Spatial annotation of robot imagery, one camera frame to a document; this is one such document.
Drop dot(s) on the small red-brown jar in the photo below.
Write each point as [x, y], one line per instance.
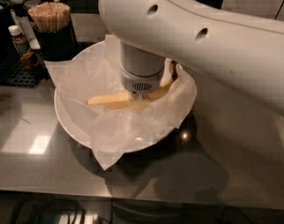
[30, 61]

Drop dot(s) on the black container far left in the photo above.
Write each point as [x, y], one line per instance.
[5, 22]

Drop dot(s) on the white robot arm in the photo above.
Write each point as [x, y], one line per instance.
[242, 52]

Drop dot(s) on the white bowl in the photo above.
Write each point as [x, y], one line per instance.
[70, 118]

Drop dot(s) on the white paper liner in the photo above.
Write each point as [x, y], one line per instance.
[95, 78]

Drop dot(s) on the black chopstick holder cup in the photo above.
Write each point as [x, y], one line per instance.
[58, 46]

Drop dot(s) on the yellow banana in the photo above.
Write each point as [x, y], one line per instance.
[120, 100]

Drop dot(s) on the grey lidded shaker jar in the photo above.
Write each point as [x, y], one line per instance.
[17, 6]

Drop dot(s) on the bundle of wooden chopsticks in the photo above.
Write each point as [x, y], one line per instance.
[50, 17]

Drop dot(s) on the black grid mat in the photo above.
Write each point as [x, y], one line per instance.
[12, 73]

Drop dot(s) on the white flat packet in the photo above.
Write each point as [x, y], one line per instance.
[27, 29]

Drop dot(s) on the small brown sauce bottle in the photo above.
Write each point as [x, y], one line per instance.
[18, 39]

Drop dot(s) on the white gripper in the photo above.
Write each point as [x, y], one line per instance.
[142, 80]

